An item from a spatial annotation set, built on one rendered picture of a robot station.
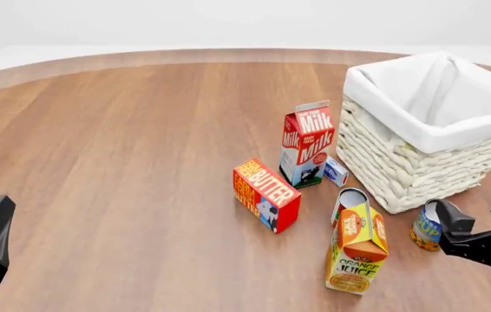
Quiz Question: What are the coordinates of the white woven basket with liner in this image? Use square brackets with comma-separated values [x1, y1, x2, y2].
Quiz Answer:
[335, 50, 491, 215]

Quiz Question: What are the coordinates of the red and white tin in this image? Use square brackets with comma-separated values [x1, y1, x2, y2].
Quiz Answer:
[330, 187, 370, 229]

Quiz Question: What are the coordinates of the red and white milk carton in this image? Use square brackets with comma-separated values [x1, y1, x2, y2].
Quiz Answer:
[278, 99, 337, 190]

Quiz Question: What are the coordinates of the alphabet soup tin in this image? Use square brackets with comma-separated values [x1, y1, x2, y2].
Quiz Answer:
[409, 198, 444, 252]

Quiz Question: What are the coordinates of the red and yellow butter box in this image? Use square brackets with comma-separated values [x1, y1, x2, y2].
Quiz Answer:
[232, 157, 303, 235]

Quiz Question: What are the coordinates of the orange juice carton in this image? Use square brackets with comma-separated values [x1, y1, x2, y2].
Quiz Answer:
[324, 200, 390, 296]

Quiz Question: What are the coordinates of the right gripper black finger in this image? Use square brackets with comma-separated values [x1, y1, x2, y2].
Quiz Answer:
[432, 198, 476, 237]

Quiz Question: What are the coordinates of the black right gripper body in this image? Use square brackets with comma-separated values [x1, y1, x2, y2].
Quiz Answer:
[438, 227, 491, 265]

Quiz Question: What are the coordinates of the small blue and white box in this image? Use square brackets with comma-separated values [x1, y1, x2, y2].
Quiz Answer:
[322, 154, 350, 187]

